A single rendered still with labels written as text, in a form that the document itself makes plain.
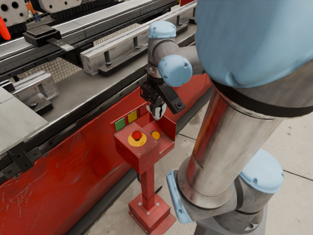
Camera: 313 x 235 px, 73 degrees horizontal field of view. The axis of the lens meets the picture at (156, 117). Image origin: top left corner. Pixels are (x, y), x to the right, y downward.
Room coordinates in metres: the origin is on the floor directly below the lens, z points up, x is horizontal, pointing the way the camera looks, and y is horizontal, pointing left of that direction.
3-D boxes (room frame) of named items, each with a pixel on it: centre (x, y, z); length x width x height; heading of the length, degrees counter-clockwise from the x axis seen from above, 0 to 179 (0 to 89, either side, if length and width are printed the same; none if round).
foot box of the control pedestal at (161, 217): (0.55, 0.03, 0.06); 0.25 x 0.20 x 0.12; 44
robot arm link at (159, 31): (0.58, -0.01, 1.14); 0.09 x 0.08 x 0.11; 15
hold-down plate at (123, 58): (0.95, 0.16, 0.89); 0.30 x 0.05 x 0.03; 143
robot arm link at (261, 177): (0.27, -0.22, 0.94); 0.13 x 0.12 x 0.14; 105
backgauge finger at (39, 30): (0.91, 0.46, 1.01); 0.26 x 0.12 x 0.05; 53
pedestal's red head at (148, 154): (0.57, 0.05, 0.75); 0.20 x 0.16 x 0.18; 134
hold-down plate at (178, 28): (1.27, -0.09, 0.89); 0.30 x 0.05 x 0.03; 143
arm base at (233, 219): (0.27, -0.23, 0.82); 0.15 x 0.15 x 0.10
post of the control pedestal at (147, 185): (0.57, 0.05, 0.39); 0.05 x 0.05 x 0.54; 44
